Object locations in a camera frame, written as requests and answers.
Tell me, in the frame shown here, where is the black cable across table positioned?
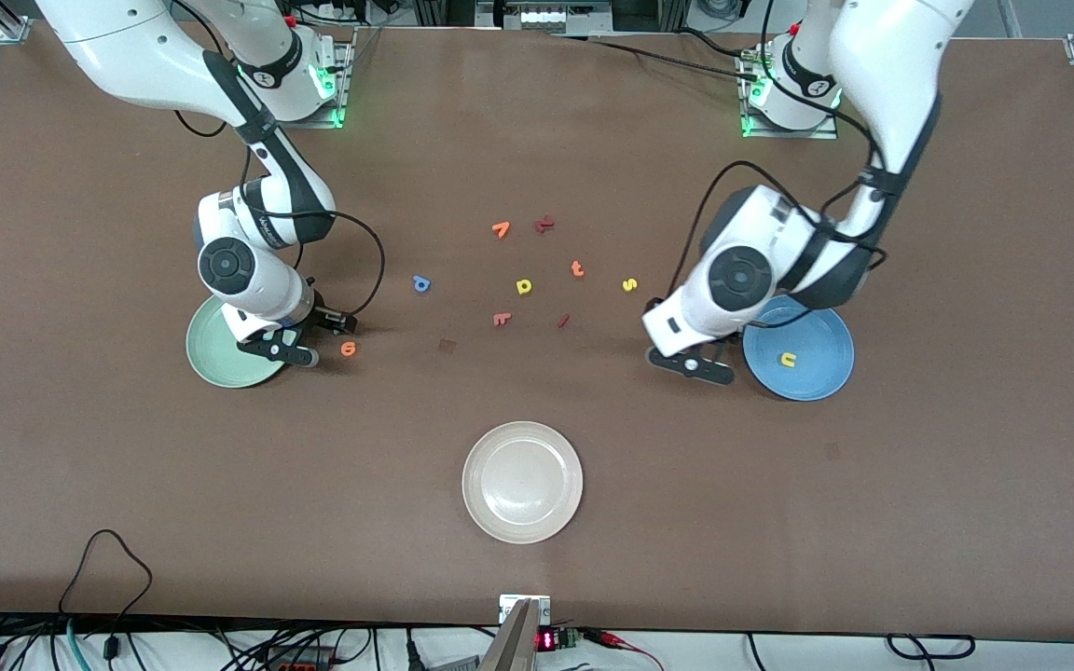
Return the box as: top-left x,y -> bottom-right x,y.
551,28 -> 766,85

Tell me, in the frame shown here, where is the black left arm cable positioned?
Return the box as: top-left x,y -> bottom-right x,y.
654,0 -> 888,308

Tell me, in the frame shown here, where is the blue round plate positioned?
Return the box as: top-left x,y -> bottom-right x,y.
743,294 -> 856,403

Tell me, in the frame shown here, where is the pale green round plate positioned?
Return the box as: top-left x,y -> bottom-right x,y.
186,294 -> 300,389

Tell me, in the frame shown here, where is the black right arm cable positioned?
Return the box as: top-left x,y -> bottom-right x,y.
169,0 -> 387,322

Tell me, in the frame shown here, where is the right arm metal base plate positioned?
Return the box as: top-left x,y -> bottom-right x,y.
253,26 -> 358,130

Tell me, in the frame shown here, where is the red alligator clip lead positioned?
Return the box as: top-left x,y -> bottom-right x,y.
584,629 -> 667,671

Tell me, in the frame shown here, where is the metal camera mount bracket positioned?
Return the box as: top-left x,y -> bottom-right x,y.
498,594 -> 552,671

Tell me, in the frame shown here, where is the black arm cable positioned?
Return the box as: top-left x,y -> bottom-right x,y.
654,0 -> 888,308
169,0 -> 387,322

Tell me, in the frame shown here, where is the metal frame device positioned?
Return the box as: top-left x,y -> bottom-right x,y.
476,0 -> 613,34

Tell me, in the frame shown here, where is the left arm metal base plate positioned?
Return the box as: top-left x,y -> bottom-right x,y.
738,45 -> 839,141

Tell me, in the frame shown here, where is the thin black looped cable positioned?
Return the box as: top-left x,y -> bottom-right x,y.
57,529 -> 154,644

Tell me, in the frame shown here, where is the cream round plate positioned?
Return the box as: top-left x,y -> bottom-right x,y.
461,421 -> 585,545

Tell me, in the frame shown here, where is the black oval cable loop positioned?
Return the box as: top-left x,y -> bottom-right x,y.
887,634 -> 976,659

